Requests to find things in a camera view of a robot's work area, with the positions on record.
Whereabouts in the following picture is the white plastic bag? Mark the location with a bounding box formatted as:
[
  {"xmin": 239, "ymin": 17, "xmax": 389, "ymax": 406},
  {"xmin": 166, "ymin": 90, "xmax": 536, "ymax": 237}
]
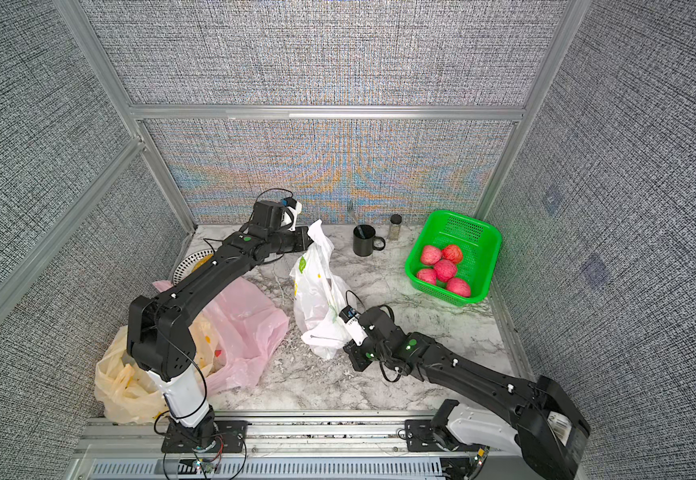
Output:
[{"xmin": 290, "ymin": 220, "xmax": 352, "ymax": 361}]

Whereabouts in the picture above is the pink plastic bag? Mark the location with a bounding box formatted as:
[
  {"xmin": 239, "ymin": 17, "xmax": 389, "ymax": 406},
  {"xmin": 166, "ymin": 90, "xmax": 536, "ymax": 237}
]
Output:
[{"xmin": 152, "ymin": 275, "xmax": 290, "ymax": 397}]

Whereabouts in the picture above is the pink red apple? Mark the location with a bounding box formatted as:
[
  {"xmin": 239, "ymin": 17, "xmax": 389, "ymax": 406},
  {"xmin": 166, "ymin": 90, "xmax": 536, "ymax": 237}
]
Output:
[{"xmin": 416, "ymin": 268, "xmax": 438, "ymax": 286}]

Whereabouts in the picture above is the beige plastic bag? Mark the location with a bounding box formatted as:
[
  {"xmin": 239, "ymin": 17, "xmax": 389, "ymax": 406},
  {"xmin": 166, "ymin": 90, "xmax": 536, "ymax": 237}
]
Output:
[{"xmin": 95, "ymin": 314, "xmax": 220, "ymax": 424}]

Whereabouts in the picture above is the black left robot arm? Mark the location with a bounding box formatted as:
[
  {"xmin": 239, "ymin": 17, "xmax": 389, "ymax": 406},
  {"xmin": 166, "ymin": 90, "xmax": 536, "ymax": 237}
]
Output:
[{"xmin": 127, "ymin": 196, "xmax": 312, "ymax": 430}]

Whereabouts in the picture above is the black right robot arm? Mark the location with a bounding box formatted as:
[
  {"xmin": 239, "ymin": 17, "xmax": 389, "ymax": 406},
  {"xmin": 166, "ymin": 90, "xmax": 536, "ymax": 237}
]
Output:
[{"xmin": 340, "ymin": 306, "xmax": 591, "ymax": 479}]

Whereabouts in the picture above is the metal spoon in mug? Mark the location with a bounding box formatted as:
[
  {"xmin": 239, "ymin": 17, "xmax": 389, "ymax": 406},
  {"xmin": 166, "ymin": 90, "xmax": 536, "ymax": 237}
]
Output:
[{"xmin": 347, "ymin": 200, "xmax": 360, "ymax": 227}]

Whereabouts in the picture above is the black mug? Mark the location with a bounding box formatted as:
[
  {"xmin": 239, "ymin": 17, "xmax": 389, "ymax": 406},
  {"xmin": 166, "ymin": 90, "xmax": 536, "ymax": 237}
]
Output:
[{"xmin": 353, "ymin": 224, "xmax": 386, "ymax": 257}]

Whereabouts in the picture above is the small black knob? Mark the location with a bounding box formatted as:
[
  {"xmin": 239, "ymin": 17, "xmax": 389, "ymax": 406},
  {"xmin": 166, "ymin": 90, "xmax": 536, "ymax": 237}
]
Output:
[{"xmin": 387, "ymin": 214, "xmax": 403, "ymax": 241}]

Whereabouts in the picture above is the green plastic basket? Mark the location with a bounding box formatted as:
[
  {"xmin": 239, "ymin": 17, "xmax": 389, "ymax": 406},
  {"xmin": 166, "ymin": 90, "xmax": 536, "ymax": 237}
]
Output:
[{"xmin": 405, "ymin": 210, "xmax": 502, "ymax": 307}]

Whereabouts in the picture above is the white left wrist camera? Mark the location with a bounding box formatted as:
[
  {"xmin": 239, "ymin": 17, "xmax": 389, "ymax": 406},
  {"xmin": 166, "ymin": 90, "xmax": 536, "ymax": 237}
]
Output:
[{"xmin": 281, "ymin": 197, "xmax": 302, "ymax": 231}]

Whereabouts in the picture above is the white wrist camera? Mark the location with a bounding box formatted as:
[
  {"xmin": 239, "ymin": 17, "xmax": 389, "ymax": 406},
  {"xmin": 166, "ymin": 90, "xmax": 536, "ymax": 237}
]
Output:
[
  {"xmin": 281, "ymin": 197, "xmax": 302, "ymax": 231},
  {"xmin": 339, "ymin": 305, "xmax": 368, "ymax": 346}
]

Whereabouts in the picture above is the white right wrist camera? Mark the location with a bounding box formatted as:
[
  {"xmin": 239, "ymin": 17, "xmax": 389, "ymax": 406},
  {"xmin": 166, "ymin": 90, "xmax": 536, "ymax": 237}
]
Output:
[{"xmin": 339, "ymin": 305, "xmax": 368, "ymax": 346}]

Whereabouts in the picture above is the aluminium front rail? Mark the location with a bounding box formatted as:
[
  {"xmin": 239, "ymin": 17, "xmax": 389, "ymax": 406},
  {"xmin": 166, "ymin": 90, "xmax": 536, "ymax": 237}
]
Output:
[{"xmin": 74, "ymin": 410, "xmax": 577, "ymax": 460}]

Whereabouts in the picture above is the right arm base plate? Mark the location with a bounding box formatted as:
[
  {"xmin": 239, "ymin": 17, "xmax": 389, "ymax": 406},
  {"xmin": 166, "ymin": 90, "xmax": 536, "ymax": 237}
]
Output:
[{"xmin": 401, "ymin": 419, "xmax": 489, "ymax": 453}]

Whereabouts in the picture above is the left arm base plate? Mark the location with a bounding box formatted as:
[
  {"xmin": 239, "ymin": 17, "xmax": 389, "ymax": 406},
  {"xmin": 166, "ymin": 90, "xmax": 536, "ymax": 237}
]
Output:
[{"xmin": 161, "ymin": 420, "xmax": 248, "ymax": 454}]

